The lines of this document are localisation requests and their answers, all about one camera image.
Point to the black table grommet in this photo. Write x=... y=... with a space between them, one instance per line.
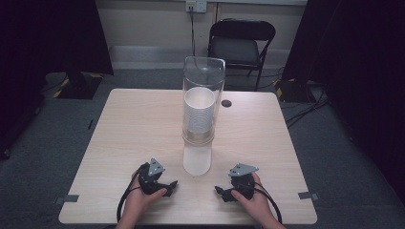
x=226 y=103

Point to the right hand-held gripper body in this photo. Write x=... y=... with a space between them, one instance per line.
x=243 y=183

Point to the white wall outlet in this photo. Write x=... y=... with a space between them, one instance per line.
x=196 y=5

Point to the clear plastic cup dispenser tube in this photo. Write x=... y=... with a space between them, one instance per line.
x=203 y=76

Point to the small black pen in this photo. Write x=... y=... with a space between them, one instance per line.
x=90 y=124

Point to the black folding chair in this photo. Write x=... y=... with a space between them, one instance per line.
x=235 y=51

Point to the grey tape strip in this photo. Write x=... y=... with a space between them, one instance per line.
x=308 y=195
x=67 y=198

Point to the person's right hand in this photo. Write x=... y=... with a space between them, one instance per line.
x=256 y=206

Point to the black stand base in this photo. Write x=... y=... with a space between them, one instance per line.
x=294 y=90
x=79 y=87

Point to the person's left hand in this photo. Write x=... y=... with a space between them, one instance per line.
x=137 y=203

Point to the stack of white paper cups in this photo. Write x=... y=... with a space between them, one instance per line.
x=198 y=159

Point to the black curtain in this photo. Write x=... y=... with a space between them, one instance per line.
x=47 y=38
x=359 y=63

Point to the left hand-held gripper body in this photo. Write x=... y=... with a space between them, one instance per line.
x=149 y=183

